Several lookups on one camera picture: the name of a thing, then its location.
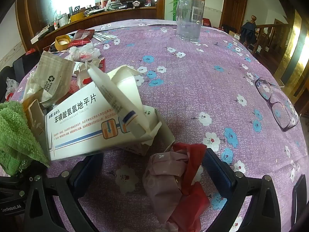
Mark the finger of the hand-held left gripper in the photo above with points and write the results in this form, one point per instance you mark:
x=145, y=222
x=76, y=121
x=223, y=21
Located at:
x=14, y=183

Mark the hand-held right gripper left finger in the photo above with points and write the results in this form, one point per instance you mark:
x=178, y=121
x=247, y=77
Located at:
x=88, y=174

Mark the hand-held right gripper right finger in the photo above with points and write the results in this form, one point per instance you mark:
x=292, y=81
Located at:
x=218, y=174

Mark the white cloth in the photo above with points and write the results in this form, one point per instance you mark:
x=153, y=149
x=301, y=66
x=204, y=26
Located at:
x=72, y=125

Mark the green towel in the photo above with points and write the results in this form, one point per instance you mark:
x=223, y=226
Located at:
x=17, y=130

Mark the pink paper bag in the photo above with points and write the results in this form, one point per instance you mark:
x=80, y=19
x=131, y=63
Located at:
x=164, y=178

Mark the brown paper packet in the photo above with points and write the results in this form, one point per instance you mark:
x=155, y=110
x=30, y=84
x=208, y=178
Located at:
x=36, y=120

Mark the red cigarette box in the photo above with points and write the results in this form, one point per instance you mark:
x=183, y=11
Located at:
x=101, y=61

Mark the purple eyeglasses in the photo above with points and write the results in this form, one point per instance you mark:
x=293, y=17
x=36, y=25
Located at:
x=282, y=116

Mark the purple floral tablecloth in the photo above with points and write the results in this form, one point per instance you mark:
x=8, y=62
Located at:
x=193, y=89

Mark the white red plastic bag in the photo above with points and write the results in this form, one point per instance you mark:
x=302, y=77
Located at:
x=10, y=87

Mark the brown paper bag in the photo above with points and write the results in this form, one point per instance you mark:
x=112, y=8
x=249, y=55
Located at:
x=50, y=77

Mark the yellow tape roll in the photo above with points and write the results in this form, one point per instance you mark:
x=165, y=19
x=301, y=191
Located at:
x=62, y=42

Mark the red packet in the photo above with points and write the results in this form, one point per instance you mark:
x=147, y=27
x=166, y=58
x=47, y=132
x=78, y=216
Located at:
x=80, y=36

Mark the white wrapped sticks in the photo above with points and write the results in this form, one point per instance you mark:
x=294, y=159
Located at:
x=106, y=35

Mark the dark jacket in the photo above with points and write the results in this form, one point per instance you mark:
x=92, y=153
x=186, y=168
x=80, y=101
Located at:
x=248, y=33

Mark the wooden stair railing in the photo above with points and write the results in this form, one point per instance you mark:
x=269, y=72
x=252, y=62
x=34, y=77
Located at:
x=270, y=36

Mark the wooden sideboard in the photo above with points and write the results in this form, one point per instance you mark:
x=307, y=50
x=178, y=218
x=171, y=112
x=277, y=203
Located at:
x=108, y=17

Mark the clear plastic cup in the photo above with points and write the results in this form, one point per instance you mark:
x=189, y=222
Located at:
x=188, y=17

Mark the row of assorted small items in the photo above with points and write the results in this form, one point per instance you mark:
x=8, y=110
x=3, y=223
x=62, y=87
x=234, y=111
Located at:
x=96, y=7

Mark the wooden door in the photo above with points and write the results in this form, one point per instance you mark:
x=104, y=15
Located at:
x=233, y=7

